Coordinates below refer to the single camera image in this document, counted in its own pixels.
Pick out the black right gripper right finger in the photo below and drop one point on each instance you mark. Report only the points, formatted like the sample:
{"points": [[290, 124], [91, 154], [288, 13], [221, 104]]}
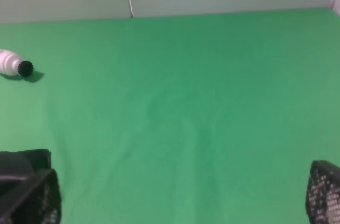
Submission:
{"points": [[322, 196]]}

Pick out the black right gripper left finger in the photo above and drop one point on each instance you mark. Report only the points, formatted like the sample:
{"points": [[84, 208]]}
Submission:
{"points": [[32, 199]]}

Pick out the black folded cloth pouch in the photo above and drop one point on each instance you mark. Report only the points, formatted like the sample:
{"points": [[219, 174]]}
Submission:
{"points": [[21, 165]]}

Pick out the white bottle with black cap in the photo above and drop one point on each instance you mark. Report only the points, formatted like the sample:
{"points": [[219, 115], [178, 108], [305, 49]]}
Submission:
{"points": [[13, 64]]}

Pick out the green table cloth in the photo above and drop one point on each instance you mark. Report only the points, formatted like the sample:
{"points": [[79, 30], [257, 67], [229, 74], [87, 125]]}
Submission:
{"points": [[189, 119]]}

